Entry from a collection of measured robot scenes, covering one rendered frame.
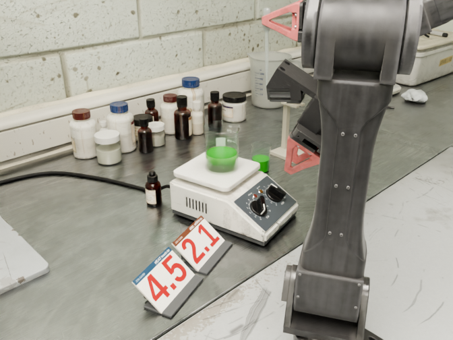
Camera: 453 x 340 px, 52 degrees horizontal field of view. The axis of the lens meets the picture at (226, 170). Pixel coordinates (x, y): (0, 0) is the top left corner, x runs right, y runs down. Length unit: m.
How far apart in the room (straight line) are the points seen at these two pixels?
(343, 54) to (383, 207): 0.57
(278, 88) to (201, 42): 0.73
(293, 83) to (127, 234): 0.38
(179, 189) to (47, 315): 0.30
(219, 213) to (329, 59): 0.45
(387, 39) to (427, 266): 0.48
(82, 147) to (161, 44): 0.39
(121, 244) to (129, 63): 0.61
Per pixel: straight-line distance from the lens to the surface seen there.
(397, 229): 0.88
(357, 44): 0.40
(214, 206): 0.79
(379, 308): 0.70
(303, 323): 0.53
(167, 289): 0.68
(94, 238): 0.83
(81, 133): 1.10
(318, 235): 0.47
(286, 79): 0.71
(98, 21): 1.22
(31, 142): 1.15
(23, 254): 0.81
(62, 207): 0.94
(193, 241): 0.75
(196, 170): 0.83
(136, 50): 1.29
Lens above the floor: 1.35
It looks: 26 degrees down
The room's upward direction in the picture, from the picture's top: straight up
